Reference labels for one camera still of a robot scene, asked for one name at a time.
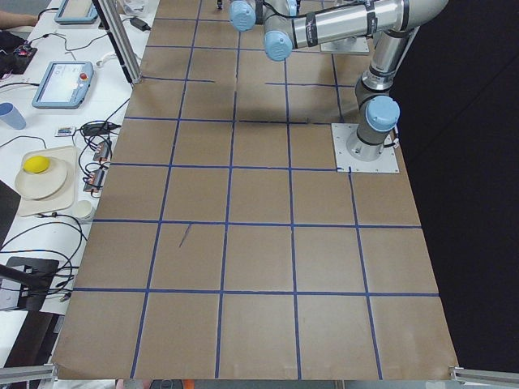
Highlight white paper cup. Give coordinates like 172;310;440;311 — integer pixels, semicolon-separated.
72;200;96;224

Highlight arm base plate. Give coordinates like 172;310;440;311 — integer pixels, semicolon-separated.
331;123;400;173
320;36;370;56

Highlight beige plate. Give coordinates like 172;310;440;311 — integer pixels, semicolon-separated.
15;158;67;199

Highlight circuit board module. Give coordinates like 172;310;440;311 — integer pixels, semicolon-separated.
83;169;106;194
92;139;112;162

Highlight black power adapter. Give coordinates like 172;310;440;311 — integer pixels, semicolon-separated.
130;16;151;32

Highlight blue teach pendant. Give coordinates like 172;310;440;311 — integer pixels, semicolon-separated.
54;0;97;24
32;61;94;109

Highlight aluminium frame post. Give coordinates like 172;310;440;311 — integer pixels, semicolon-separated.
92;0;141;85

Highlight beige tray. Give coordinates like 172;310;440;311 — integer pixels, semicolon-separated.
14;146;78;216

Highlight yellow lemon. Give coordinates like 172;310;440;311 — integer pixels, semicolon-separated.
23;155;50;174

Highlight small colourful card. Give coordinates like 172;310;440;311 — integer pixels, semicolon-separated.
54;126;77;138

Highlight black stand base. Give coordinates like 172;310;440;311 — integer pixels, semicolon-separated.
1;256;59;311

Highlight light blue cup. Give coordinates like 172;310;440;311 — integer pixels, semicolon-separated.
0;102;26;130

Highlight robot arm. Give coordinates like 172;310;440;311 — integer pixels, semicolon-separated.
229;0;447;162

